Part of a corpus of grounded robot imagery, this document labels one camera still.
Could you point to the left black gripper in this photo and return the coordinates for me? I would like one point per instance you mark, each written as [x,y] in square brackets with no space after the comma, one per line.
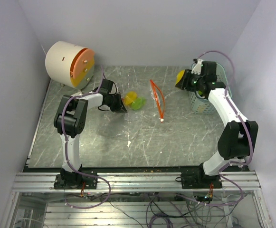
[120,108]

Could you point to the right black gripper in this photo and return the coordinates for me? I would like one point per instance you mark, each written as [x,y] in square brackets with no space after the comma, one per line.
[184,83]

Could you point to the fake yellow fruit slice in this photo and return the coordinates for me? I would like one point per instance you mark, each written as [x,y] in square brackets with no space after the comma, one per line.
[130,98]

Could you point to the teal plastic basket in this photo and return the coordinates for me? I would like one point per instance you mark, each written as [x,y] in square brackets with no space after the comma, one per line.
[215,100]

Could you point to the fake yellow starfruit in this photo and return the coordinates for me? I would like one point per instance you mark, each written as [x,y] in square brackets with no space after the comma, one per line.
[180,79]

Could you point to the fake green starfruit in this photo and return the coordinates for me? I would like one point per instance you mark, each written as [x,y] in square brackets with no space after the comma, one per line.
[138,103]

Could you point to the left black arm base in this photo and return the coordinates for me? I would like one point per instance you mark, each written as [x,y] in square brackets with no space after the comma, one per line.
[72,180]

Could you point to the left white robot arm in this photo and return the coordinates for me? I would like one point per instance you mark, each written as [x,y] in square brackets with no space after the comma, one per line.
[70,121]

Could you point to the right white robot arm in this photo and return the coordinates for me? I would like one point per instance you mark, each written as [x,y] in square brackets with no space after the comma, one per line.
[237,141]

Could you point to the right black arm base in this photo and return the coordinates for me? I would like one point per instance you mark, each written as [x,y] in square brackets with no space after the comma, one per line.
[196,180]

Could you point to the white cylinder drawer unit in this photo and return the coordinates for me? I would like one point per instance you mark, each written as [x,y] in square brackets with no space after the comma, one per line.
[69,64]

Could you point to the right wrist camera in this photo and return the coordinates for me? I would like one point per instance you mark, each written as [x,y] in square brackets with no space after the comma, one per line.
[196,69]

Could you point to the aluminium frame rail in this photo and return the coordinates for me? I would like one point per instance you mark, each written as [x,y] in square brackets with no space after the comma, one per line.
[134,182]

